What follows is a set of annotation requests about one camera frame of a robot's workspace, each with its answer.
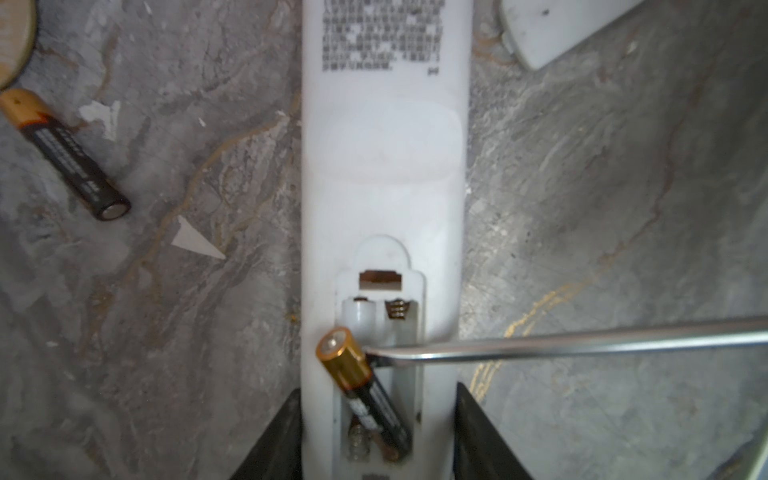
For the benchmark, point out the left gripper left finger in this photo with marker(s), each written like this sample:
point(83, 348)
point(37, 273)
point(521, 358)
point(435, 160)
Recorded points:
point(277, 452)

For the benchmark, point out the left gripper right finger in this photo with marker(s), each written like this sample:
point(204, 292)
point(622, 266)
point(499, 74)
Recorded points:
point(480, 452)

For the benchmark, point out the black gold battery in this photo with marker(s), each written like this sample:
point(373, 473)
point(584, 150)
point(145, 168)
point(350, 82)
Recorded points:
point(32, 117)
point(346, 363)

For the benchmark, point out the orange handled screwdriver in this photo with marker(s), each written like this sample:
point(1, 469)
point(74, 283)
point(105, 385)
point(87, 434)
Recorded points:
point(733, 332)

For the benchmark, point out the white remote control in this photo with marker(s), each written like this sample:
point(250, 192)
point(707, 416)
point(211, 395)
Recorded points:
point(385, 98)

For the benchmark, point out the white battery cover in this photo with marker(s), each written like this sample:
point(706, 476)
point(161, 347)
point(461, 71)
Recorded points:
point(538, 31)

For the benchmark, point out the round wooden coaster sticker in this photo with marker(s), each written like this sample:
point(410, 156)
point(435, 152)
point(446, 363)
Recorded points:
point(18, 24)

